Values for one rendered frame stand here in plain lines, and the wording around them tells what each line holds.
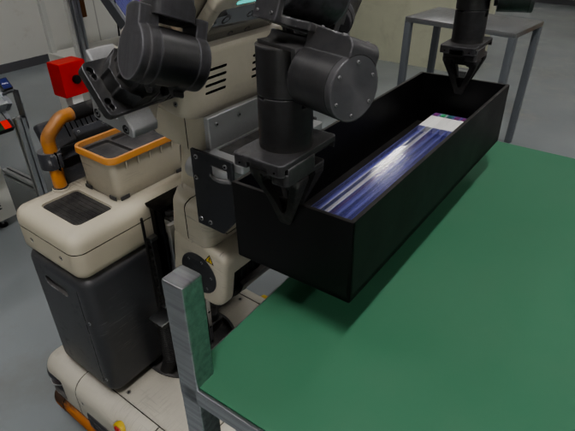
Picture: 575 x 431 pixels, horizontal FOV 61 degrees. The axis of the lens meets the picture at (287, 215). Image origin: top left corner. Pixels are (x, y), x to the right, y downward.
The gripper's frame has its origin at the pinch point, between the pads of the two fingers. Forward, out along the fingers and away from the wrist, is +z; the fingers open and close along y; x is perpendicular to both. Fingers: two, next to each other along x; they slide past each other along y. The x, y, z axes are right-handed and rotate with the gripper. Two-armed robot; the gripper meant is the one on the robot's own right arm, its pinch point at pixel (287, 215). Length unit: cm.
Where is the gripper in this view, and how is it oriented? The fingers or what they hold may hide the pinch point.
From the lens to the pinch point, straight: 57.0
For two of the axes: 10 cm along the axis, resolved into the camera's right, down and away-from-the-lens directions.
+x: -8.0, -3.0, 5.1
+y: 5.9, -4.3, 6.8
